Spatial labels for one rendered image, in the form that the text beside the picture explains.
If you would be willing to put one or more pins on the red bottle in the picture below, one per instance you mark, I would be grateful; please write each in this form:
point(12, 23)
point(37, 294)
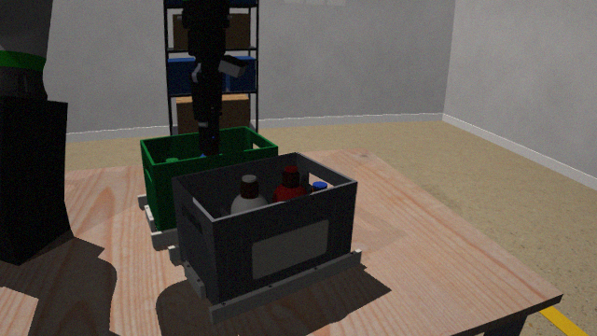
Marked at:
point(290, 188)

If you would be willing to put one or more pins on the dark grey plastic crate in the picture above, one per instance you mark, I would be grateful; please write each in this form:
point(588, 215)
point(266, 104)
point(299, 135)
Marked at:
point(237, 254)

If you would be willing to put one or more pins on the green crate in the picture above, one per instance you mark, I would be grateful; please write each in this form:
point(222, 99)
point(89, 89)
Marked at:
point(234, 143)

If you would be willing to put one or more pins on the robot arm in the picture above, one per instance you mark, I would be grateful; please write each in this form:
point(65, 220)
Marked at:
point(24, 37)

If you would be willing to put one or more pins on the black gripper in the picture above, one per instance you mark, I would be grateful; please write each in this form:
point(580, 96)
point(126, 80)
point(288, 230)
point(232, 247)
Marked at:
point(203, 44)

